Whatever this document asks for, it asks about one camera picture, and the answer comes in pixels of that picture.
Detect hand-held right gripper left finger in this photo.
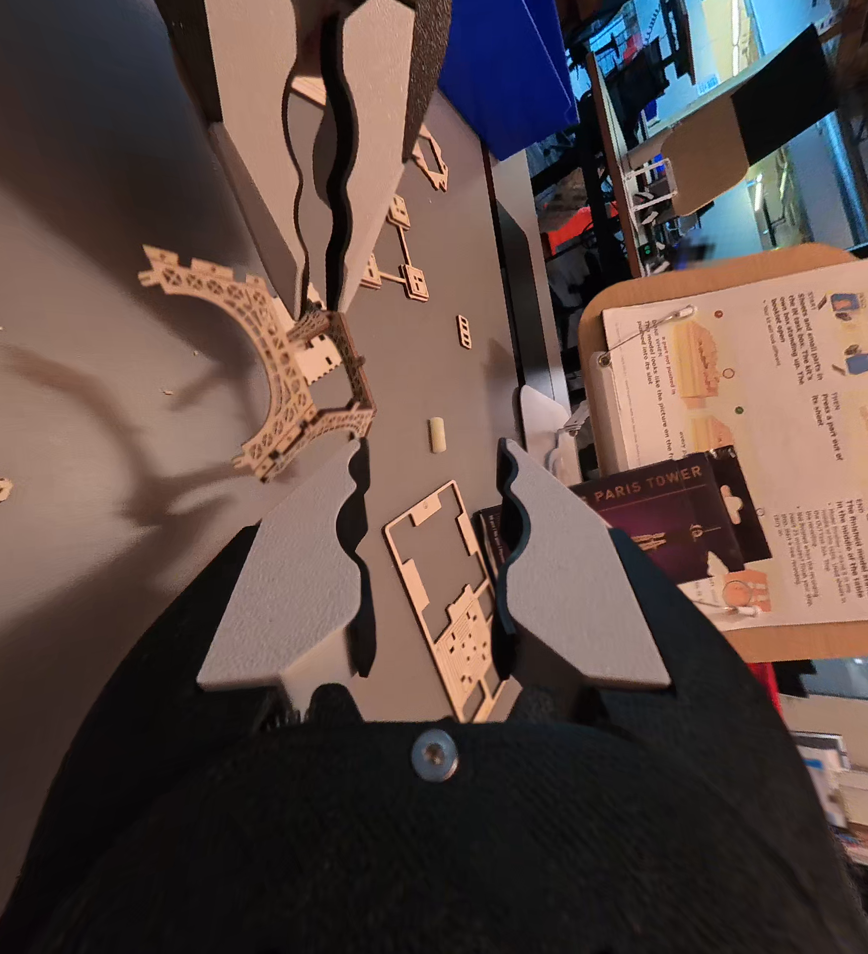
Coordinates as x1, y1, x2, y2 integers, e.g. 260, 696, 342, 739
195, 438, 377, 694

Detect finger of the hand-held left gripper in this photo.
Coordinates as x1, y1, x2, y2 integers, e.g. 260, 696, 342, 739
206, 0, 343, 319
324, 0, 417, 312

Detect white wire rack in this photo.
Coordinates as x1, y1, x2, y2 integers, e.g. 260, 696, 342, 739
624, 157, 681, 225

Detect blue plastic bin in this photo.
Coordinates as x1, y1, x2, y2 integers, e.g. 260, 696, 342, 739
437, 0, 581, 162

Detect grey desk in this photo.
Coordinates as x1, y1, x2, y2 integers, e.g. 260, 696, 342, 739
0, 0, 576, 954

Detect printed instruction sheet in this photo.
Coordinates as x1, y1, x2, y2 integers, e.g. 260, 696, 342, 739
601, 253, 868, 635

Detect wooden clipboard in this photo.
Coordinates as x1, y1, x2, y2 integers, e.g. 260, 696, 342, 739
577, 244, 868, 664

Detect wooden puzzle sheet square cutouts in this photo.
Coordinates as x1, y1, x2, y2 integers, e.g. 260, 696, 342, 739
383, 479, 513, 724

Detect red object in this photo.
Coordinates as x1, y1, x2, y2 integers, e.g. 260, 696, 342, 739
542, 212, 599, 263

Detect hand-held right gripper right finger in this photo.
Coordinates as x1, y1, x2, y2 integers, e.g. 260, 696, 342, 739
492, 438, 673, 694

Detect thin wooden sheet frame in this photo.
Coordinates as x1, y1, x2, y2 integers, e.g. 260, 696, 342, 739
361, 125, 451, 304

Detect brown and black panel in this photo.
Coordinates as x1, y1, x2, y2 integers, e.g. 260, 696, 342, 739
661, 26, 841, 219

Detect white metal stand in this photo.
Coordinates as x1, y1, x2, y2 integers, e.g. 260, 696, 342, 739
519, 384, 600, 485

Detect dark puzzle box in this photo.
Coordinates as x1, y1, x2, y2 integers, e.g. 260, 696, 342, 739
474, 449, 774, 591

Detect wooden lattice tower base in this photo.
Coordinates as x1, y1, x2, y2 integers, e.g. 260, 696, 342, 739
138, 246, 379, 483

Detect stack of books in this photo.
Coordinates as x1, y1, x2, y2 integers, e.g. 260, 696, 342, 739
791, 730, 868, 884

